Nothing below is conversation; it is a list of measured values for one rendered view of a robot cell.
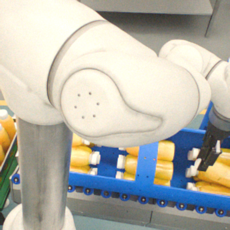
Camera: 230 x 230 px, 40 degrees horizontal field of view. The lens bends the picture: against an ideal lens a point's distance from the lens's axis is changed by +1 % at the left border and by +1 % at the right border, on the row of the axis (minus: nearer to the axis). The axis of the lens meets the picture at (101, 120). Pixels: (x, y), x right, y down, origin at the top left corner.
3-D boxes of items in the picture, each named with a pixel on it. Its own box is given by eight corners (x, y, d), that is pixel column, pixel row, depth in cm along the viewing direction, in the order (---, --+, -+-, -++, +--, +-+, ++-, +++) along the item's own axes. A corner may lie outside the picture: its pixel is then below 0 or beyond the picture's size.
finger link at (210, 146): (223, 135, 95) (224, 138, 94) (213, 161, 102) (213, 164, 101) (210, 133, 96) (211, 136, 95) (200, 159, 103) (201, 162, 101)
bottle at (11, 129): (21, 136, 151) (14, 110, 137) (15, 148, 147) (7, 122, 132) (7, 133, 152) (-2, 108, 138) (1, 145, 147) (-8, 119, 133)
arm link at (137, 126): (223, 74, 39) (139, 31, 45) (163, 69, 24) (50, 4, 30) (172, 157, 44) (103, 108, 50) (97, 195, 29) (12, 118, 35)
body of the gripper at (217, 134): (238, 133, 88) (227, 152, 95) (234, 112, 94) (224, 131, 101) (211, 130, 89) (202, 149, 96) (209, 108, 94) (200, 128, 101)
